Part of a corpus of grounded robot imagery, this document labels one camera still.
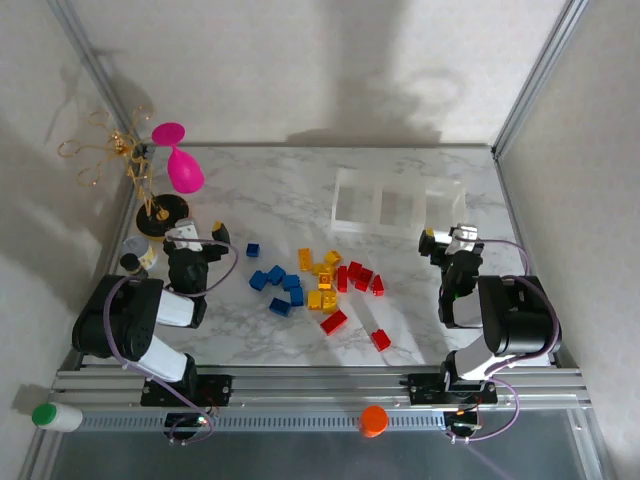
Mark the clear three-compartment container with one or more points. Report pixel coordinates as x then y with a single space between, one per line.
400 205

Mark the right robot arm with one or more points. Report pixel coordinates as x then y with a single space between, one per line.
520 320

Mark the dark grey panel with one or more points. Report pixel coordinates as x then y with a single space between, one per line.
320 457

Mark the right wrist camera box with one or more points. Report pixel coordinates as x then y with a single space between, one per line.
462 237

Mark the pink plastic goblet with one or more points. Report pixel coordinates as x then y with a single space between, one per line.
185 172

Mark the orange plastic cap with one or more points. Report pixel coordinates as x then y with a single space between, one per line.
374 420

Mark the gold jewelry stand black base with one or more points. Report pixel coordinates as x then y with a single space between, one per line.
162 217

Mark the long red lego brick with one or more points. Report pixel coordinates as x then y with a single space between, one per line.
334 321
342 278

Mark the white bottle green cap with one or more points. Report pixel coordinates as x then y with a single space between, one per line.
65 417

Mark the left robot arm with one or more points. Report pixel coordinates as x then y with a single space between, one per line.
120 320

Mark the small blue lego brick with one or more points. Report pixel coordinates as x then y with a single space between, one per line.
253 250

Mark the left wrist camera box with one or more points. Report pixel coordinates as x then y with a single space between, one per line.
184 232

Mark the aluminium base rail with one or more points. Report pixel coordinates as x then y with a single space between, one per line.
320 387

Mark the black usb hub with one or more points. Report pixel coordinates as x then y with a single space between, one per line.
187 421
462 421

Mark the small black bottle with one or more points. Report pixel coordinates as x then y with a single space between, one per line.
131 264

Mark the aluminium frame post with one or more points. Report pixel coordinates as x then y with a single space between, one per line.
95 65
540 75

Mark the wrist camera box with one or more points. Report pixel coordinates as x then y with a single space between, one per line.
184 232
462 237

